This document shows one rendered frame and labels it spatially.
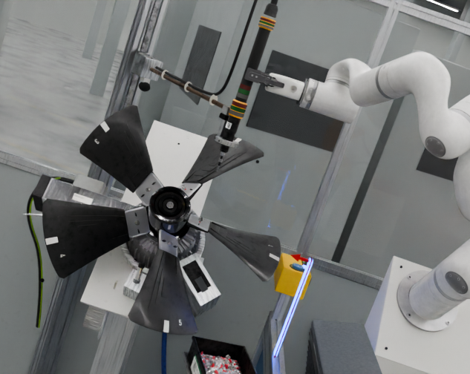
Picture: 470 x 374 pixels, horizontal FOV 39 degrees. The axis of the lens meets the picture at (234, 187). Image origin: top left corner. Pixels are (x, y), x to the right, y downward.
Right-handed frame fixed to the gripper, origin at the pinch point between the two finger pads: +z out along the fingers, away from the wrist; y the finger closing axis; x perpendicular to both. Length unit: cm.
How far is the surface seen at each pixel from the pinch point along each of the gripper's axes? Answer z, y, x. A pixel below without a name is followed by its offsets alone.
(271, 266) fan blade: -23, -6, -50
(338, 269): -60, 70, -66
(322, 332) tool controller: -30, -64, -41
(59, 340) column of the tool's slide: 38, 58, -128
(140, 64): 37, 47, -11
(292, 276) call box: -35, 21, -59
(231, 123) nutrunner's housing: 0.6, -1.9, -14.7
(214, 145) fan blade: 3.6, 21.4, -25.9
